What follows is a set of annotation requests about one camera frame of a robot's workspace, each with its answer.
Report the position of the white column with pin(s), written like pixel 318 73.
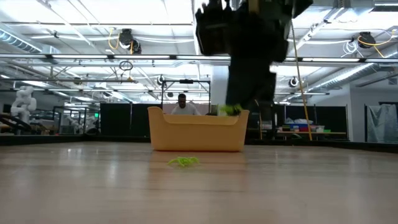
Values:
pixel 219 90

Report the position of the white humanoid robot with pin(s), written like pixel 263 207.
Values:
pixel 23 104

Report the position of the black stand frame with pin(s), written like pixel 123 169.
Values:
pixel 186 81

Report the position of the green plastic spider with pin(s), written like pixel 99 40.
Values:
pixel 183 161
pixel 230 109

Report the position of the yellow plastic bin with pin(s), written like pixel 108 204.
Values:
pixel 199 133

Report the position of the small black ceiling reel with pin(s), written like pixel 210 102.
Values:
pixel 160 80
pixel 293 82

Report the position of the black partition panel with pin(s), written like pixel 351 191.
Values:
pixel 122 119

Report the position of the grey plastic sheet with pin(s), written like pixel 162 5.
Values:
pixel 382 123

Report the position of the person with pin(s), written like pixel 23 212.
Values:
pixel 183 107

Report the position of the black framed enclosure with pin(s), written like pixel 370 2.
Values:
pixel 76 121

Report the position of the wooden table with supplies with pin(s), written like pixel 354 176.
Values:
pixel 311 133

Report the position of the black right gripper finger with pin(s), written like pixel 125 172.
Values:
pixel 264 84
pixel 239 84

